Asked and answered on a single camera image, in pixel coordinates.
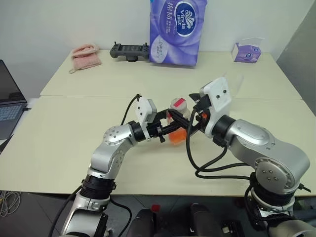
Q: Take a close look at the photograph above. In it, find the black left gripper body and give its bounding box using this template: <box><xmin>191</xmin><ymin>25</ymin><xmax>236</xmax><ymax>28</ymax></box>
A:
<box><xmin>147</xmin><ymin>118</ymin><xmax>166</xmax><ymax>144</ymax></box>

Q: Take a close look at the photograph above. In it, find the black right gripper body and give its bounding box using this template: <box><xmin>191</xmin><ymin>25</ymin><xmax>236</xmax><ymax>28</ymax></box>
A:
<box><xmin>192</xmin><ymin>94</ymin><xmax>212</xmax><ymax>135</ymax></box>

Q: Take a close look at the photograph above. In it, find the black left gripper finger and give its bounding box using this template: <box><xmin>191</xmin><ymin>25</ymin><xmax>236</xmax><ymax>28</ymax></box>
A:
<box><xmin>159</xmin><ymin>120</ymin><xmax>191</xmax><ymax>134</ymax></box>
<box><xmin>156</xmin><ymin>109</ymin><xmax>174</xmax><ymax>120</ymax></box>

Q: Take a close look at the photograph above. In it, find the clear bottle with orange drink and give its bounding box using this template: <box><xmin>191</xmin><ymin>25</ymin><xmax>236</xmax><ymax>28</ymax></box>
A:
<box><xmin>165</xmin><ymin>97</ymin><xmax>191</xmax><ymax>146</ymax></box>

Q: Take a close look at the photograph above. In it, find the purple tissue pack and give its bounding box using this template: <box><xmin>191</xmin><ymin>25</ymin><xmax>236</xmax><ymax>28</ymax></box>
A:
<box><xmin>149</xmin><ymin>0</ymin><xmax>208</xmax><ymax>67</ymax></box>

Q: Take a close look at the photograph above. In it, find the small purple tissue box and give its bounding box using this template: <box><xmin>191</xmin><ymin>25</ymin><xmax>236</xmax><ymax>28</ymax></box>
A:
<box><xmin>231</xmin><ymin>37</ymin><xmax>265</xmax><ymax>63</ymax></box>

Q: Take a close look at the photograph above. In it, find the black handheld controller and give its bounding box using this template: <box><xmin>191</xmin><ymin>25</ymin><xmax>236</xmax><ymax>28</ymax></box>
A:
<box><xmin>109</xmin><ymin>41</ymin><xmax>151</xmax><ymax>63</ymax></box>

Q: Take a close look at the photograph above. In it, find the dark rounded shape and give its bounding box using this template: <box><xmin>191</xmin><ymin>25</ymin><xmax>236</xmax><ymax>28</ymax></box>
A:
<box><xmin>189</xmin><ymin>203</ymin><xmax>219</xmax><ymax>237</ymax></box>
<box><xmin>130</xmin><ymin>208</ymin><xmax>159</xmax><ymax>237</ymax></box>

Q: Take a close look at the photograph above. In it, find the pink folded towel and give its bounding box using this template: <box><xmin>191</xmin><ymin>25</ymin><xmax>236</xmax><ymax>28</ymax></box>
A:
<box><xmin>68</xmin><ymin>43</ymin><xmax>103</xmax><ymax>74</ymax></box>

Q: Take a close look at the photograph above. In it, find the dark grey laptop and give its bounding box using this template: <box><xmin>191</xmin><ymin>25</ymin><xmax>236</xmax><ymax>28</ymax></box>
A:
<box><xmin>0</xmin><ymin>59</ymin><xmax>30</xmax><ymax>140</ymax></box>

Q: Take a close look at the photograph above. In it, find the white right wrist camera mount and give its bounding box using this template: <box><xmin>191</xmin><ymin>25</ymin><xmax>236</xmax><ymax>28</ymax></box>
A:
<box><xmin>199</xmin><ymin>77</ymin><xmax>233</xmax><ymax>139</ymax></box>

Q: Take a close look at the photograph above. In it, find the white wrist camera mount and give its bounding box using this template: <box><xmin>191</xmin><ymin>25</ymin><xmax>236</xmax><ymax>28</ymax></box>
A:
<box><xmin>135</xmin><ymin>96</ymin><xmax>158</xmax><ymax>124</ymax></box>
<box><xmin>199</xmin><ymin>77</ymin><xmax>233</xmax><ymax>139</ymax></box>

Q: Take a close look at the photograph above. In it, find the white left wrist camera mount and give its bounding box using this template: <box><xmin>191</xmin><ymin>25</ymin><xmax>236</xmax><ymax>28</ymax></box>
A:
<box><xmin>135</xmin><ymin>96</ymin><xmax>158</xmax><ymax>124</ymax></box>

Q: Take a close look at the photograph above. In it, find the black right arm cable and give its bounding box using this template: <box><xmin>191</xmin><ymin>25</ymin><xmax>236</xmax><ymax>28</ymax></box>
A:
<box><xmin>185</xmin><ymin>105</ymin><xmax>255</xmax><ymax>180</ymax></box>

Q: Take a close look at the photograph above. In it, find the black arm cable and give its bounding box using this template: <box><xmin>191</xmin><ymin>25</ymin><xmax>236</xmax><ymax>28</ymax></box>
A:
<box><xmin>120</xmin><ymin>93</ymin><xmax>143</xmax><ymax>126</ymax></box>
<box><xmin>185</xmin><ymin>105</ymin><xmax>255</xmax><ymax>180</ymax></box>

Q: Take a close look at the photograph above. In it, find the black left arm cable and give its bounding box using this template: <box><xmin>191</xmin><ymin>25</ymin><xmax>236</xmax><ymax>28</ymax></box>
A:
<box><xmin>120</xmin><ymin>93</ymin><xmax>143</xmax><ymax>126</ymax></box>

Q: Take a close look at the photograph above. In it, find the black shoulder cable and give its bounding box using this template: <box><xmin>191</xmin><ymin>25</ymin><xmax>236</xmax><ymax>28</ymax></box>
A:
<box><xmin>48</xmin><ymin>191</ymin><xmax>133</xmax><ymax>237</ymax></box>

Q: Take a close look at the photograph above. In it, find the white cable bundle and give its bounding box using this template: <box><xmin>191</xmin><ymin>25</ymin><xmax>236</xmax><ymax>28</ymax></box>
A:
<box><xmin>0</xmin><ymin>189</ymin><xmax>22</xmax><ymax>218</ymax></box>

